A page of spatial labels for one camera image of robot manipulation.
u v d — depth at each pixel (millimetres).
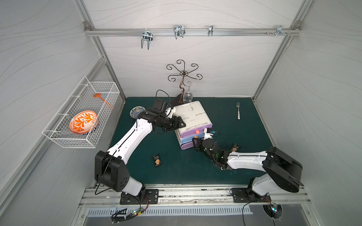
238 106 1158
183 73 928
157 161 845
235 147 906
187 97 952
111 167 410
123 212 717
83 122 638
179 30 765
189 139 825
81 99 698
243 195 734
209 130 768
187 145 852
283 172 437
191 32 786
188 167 841
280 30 765
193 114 820
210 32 780
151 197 737
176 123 702
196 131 782
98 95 784
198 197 751
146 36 782
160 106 630
